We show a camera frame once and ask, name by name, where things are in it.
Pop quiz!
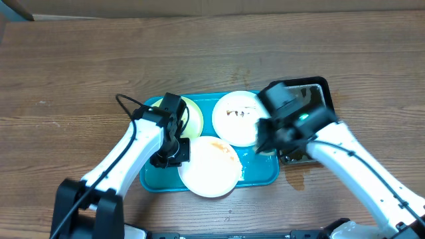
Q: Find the black baking tray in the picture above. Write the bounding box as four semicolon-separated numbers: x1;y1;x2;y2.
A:
277;76;335;165

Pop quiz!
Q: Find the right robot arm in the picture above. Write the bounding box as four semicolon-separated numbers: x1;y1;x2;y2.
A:
257;108;424;238

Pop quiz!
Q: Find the white plate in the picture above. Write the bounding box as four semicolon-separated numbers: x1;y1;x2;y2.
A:
212;91;270;147
178;136;242;198

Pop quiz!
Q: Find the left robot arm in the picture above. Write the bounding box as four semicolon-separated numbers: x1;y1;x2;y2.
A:
50;103;189;238

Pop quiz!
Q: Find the white plate front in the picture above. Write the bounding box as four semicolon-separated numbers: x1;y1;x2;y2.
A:
178;136;242;198

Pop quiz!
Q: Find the yellow plate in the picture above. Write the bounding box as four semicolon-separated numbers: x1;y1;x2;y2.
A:
151;96;205;140

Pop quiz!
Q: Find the teal plastic tray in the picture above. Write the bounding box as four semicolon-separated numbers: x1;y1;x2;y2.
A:
139;92;280;193

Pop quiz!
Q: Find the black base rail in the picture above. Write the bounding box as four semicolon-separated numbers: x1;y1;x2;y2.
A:
147;230;329;239

